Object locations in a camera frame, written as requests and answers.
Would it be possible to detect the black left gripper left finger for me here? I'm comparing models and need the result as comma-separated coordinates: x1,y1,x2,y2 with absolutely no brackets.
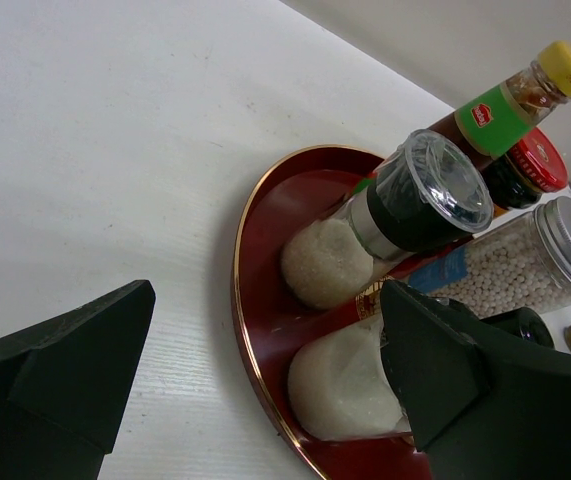
0,280,155,479

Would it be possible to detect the white tall canister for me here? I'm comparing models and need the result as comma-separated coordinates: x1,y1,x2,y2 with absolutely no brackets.
406,196,571,318

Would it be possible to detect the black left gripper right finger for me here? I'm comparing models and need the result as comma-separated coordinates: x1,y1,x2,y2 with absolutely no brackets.
380,281,571,479

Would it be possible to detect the green label sauce bottle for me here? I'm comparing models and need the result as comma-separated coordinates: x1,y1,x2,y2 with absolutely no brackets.
429,41,571,171

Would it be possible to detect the glass shaker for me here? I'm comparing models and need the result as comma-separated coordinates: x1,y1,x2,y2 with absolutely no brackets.
280,129,494,310
287,297,555,442

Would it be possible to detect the red round tray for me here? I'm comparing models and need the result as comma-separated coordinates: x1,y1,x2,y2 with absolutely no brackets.
231,145,431,479

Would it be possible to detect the red lid sauce jar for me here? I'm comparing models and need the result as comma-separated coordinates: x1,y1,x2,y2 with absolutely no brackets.
481,128,569,218

